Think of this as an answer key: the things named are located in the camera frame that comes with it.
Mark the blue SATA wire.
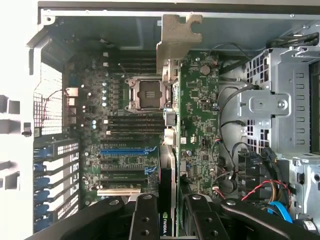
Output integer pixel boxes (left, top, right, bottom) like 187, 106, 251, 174
267, 201, 293, 223

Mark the perforated metal drive cage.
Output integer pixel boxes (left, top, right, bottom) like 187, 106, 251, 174
237, 46, 320, 161

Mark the red yellow black wire bundle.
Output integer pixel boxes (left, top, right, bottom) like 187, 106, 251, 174
241, 179, 297, 208

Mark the blue expansion slot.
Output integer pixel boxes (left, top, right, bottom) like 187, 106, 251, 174
100, 147, 147, 155

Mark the metal disk bay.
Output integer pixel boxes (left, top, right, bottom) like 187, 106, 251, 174
277, 154, 320, 218

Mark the green motherboard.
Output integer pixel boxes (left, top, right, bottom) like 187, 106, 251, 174
62, 49, 221, 208

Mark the metal CPU socket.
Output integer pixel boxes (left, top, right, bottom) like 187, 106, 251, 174
124, 76, 173, 115

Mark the black open PC case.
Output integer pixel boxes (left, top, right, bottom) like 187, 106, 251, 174
26, 0, 320, 240

